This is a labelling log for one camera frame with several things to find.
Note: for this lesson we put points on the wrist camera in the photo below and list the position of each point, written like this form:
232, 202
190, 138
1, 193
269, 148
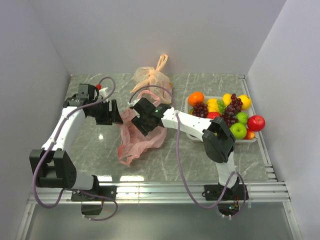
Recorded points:
131, 104
103, 92

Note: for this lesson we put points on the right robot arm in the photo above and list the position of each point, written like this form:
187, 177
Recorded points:
217, 139

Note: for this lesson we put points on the tied beige plastic bag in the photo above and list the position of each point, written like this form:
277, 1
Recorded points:
147, 76

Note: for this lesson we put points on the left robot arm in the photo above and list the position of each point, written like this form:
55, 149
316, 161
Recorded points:
51, 165

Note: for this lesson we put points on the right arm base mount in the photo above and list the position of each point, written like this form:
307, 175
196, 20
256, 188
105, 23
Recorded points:
229, 205

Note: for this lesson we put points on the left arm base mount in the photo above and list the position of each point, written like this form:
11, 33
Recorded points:
92, 201

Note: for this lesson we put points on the green fake apple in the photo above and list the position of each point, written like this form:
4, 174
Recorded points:
239, 130

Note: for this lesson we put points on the dark red grape bunch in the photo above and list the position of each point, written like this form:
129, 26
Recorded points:
200, 110

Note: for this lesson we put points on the orange fake orange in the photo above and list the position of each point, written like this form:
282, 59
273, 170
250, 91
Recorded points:
195, 98

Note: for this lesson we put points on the green fake guava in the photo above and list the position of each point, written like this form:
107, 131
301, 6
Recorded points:
242, 118

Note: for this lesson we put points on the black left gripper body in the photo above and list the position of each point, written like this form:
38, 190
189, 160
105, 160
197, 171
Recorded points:
103, 115

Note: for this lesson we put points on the yellow fake mango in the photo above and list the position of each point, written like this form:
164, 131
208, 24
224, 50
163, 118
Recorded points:
227, 99

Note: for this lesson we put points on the red yellow fake pear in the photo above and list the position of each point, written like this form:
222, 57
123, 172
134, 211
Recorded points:
250, 135

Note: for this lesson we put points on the yellow fake lemon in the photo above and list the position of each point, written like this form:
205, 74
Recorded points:
246, 102

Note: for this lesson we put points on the red fake strawberry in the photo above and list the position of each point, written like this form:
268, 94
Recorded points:
213, 115

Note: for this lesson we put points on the white plastic fruit basket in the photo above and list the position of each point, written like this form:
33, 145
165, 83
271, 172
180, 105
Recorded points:
189, 108

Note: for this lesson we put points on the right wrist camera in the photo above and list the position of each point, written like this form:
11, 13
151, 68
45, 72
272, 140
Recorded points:
131, 104

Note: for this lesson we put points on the yellow fake banana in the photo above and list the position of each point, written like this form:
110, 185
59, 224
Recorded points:
212, 105

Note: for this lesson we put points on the red fake apple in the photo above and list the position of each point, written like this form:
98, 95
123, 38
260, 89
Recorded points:
256, 123

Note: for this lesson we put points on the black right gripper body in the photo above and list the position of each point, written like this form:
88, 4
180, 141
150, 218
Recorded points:
138, 122

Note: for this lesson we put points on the green grape bunch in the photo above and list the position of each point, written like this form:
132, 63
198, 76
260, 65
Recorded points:
221, 105

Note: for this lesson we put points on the pink plastic bag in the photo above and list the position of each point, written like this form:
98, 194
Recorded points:
133, 143

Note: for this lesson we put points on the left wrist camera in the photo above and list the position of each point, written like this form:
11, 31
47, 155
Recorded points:
103, 92

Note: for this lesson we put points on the purple grape bunch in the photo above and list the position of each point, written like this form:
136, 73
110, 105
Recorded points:
230, 112

